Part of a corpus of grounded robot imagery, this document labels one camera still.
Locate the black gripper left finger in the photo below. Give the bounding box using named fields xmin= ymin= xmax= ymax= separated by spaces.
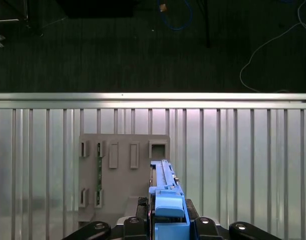
xmin=65 ymin=196 xmax=153 ymax=240

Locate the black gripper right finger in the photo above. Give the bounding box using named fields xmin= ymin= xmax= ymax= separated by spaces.
xmin=184 ymin=198 xmax=281 ymax=240

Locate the hard disk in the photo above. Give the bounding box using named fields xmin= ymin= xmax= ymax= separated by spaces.
xmin=147 ymin=159 xmax=193 ymax=240

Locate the grey parts rack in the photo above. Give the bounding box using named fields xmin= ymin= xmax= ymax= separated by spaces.
xmin=78 ymin=133 xmax=171 ymax=230

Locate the green RAM stick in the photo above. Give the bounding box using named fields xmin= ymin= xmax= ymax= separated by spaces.
xmin=96 ymin=142 xmax=104 ymax=207

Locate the white floor cable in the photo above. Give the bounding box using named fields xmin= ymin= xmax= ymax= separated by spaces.
xmin=239 ymin=0 xmax=306 ymax=92

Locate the blue floor cable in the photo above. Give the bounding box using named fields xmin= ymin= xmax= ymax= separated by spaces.
xmin=159 ymin=0 xmax=193 ymax=32

